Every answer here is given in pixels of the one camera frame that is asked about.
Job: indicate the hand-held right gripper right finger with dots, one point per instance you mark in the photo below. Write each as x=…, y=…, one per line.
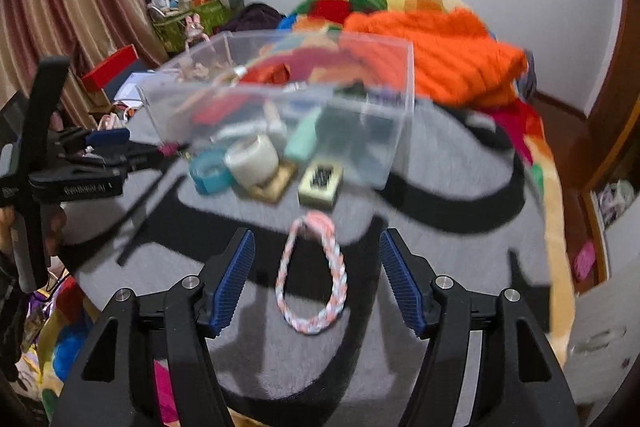
x=402, y=287

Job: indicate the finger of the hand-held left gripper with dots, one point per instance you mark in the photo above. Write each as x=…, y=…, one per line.
x=140, y=154
x=107, y=137

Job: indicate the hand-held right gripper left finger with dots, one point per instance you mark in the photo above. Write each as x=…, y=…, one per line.
x=232, y=287

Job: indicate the red foil packet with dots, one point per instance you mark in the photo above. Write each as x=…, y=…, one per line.
x=220, y=109

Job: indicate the clear plastic storage box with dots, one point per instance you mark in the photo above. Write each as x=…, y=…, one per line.
x=375, y=147

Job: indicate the mint green tube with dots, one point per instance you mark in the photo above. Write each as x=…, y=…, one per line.
x=302, y=137

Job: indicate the person's left hand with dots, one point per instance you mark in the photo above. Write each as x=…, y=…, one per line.
x=55, y=232

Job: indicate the pink plastic bag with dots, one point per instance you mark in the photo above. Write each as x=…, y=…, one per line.
x=110, y=122

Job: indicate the grey black patterned blanket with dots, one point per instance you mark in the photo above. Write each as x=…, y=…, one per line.
x=450, y=287

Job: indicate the blue white paper booklet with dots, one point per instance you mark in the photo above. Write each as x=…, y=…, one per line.
x=130, y=89

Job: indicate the red cardboard box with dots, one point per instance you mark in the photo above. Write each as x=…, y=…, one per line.
x=107, y=69

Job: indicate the teal tape roll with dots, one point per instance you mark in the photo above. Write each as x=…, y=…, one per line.
x=207, y=174

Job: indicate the black mesh chair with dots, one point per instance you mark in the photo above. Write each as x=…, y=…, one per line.
x=12, y=117

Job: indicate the white tape roll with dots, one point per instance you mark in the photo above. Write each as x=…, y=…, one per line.
x=252, y=159

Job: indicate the green storage box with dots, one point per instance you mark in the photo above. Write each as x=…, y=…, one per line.
x=172, y=27

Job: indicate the beige box with black beads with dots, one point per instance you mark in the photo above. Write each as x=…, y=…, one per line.
x=320, y=182

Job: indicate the pink rabbit toy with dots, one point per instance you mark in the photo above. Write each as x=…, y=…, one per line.
x=194, y=32

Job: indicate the dark purple clothing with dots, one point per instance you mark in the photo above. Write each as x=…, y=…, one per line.
x=255, y=17

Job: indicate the pink clog shoe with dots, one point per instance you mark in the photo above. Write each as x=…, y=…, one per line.
x=585, y=259

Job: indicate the colourful patchwork blanket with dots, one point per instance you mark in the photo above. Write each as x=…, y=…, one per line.
x=535, y=142

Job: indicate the white suitcase with stickers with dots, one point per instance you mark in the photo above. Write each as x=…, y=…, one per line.
x=605, y=332

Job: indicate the white handbag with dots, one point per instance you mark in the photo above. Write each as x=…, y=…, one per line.
x=615, y=202

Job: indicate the orange down jacket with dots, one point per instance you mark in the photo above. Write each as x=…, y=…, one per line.
x=440, y=52

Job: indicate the grey backpack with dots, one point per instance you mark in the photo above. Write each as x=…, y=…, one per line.
x=529, y=69

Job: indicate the wooden wardrobe shelf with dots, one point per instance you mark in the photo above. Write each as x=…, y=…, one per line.
x=617, y=117

